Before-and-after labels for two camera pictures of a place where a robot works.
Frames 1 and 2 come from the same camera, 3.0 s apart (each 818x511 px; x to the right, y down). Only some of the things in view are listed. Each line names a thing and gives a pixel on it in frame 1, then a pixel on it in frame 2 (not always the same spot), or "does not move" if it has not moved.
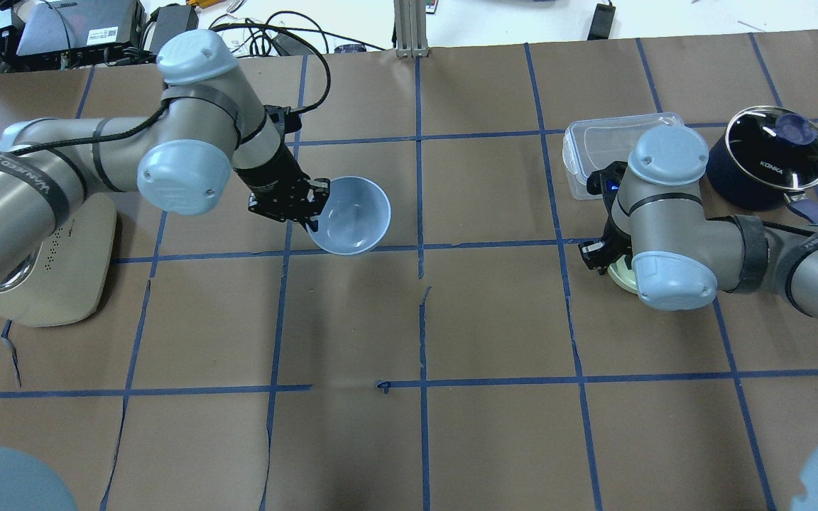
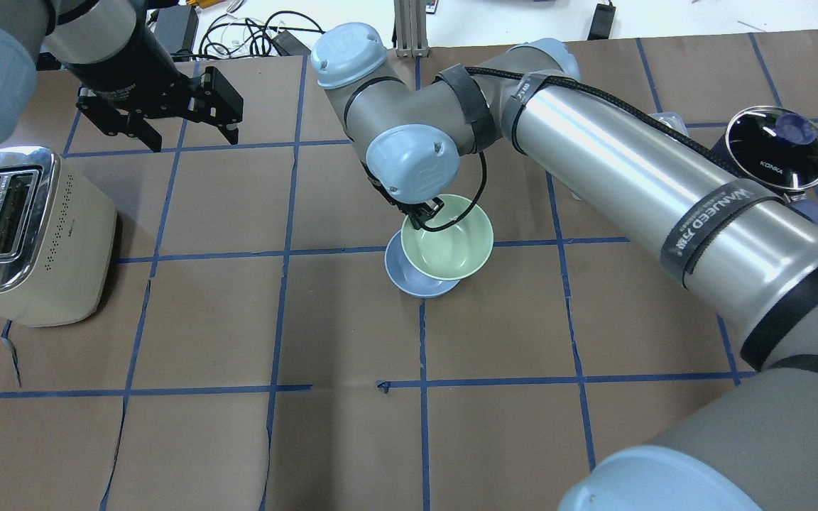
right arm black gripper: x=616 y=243 to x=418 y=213
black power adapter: x=170 y=21 does not move
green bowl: x=624 y=277 to x=451 y=254
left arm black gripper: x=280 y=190 to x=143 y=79
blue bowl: x=355 y=218 to x=406 y=278
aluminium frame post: x=410 y=18 does not move
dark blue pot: x=767 y=157 does not move
